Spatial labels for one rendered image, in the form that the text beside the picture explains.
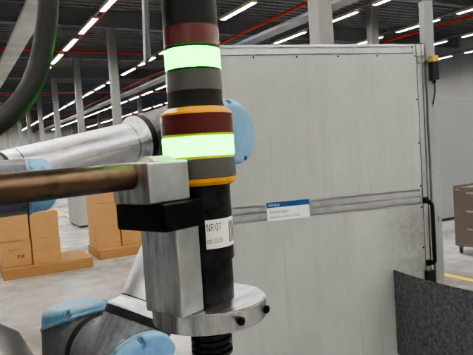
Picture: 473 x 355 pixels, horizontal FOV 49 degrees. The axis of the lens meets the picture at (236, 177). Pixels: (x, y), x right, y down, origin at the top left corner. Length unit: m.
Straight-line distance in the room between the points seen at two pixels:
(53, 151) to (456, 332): 1.85
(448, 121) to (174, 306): 10.08
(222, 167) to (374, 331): 2.32
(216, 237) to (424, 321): 2.19
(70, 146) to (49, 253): 6.98
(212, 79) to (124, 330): 0.59
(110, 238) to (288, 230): 6.35
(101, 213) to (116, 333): 7.56
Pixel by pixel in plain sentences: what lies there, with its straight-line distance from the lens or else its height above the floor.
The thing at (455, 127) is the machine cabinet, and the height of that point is 1.72.
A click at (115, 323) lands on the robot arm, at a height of 1.30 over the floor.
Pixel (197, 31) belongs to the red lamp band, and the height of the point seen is 1.63.
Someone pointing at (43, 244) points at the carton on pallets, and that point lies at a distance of 7.84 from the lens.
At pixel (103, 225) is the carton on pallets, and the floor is 0.51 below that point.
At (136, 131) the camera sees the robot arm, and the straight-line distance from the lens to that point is 0.98.
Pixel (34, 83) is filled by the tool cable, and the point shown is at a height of 1.59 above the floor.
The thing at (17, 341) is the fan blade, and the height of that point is 1.43.
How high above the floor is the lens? 1.56
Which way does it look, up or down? 3 degrees down
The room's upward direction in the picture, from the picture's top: 4 degrees counter-clockwise
